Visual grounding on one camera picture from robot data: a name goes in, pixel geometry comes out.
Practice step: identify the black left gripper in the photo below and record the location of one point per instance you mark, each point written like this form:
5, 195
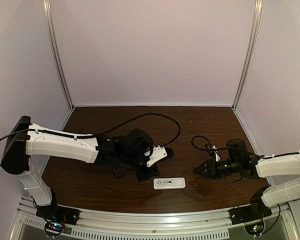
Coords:
141, 177

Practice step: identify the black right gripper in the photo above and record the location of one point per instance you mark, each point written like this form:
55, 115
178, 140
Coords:
211, 170

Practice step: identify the white remote control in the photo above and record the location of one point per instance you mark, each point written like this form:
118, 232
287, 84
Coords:
174, 183

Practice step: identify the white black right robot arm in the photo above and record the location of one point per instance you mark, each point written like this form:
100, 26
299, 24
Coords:
252, 166

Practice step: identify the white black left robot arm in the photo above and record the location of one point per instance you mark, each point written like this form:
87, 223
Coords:
135, 151

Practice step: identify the right circuit board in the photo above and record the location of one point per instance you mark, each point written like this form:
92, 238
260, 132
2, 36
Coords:
255, 229

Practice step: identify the circuit board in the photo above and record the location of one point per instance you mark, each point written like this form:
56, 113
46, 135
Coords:
255, 229
53, 229

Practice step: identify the left circuit board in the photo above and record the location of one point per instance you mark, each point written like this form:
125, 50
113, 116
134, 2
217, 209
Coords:
53, 229

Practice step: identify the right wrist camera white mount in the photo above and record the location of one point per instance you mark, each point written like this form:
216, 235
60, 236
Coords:
212, 152

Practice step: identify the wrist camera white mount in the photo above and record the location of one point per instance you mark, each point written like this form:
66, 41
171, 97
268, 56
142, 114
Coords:
212, 152
158, 153

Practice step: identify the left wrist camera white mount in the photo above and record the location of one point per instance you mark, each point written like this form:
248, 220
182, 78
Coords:
158, 153

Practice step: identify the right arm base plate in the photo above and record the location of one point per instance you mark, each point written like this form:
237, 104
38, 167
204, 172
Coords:
248, 213

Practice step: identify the front aluminium rail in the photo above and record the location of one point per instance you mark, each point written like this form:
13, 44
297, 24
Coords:
202, 225

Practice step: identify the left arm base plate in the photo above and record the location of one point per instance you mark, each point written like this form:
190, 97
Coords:
60, 214

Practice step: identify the right aluminium frame post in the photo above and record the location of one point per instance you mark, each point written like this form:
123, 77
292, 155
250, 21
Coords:
254, 32

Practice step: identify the aluminium frame post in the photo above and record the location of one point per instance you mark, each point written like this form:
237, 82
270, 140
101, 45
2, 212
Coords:
56, 54
254, 32

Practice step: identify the left aluminium frame post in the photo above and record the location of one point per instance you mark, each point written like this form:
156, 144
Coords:
56, 54

